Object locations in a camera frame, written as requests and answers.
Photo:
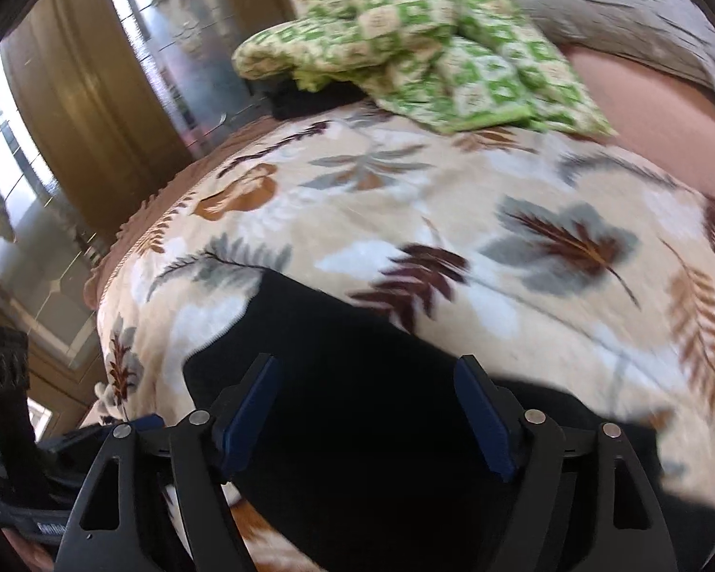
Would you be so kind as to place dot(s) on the dark cloth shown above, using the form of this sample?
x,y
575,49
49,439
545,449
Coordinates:
x,y
310,101

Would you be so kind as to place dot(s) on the leaf print fleece blanket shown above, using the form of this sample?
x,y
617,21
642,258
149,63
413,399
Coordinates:
x,y
453,190

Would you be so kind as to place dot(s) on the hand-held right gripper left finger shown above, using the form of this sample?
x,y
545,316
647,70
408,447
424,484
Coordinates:
x,y
250,411

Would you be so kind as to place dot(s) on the grey quilted pillow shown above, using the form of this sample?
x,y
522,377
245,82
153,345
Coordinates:
x,y
631,6

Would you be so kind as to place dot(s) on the green patterned quilt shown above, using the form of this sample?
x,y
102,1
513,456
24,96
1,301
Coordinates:
x,y
423,30

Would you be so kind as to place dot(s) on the wooden door frame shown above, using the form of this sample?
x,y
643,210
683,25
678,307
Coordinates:
x,y
95,101

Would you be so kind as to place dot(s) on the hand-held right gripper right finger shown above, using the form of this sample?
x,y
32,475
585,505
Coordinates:
x,y
484,423

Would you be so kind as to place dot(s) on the leaded glass door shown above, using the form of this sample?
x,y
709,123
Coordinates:
x,y
30,262

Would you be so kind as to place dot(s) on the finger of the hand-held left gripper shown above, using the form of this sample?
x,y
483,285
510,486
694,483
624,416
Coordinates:
x,y
146,422

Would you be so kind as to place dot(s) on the black pants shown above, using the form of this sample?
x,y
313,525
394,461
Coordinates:
x,y
363,429

